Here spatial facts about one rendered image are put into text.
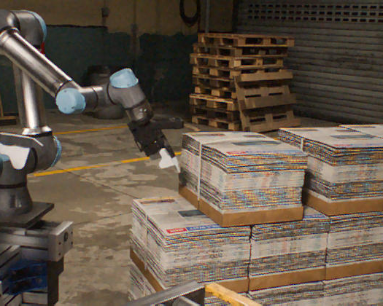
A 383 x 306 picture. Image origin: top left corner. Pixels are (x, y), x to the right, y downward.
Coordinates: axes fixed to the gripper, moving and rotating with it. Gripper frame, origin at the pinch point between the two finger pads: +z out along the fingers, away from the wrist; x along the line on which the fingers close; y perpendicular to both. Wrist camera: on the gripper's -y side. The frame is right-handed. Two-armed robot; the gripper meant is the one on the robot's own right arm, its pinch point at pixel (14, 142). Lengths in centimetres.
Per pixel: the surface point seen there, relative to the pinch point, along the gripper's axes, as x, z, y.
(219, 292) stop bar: -56, 9, 35
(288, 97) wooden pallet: -730, -317, -21
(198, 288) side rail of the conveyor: -58, 2, 36
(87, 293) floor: -167, -137, 102
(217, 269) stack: -94, -14, 42
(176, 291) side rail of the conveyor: -53, -1, 37
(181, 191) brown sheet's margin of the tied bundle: -109, -43, 24
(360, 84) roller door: -832, -252, -55
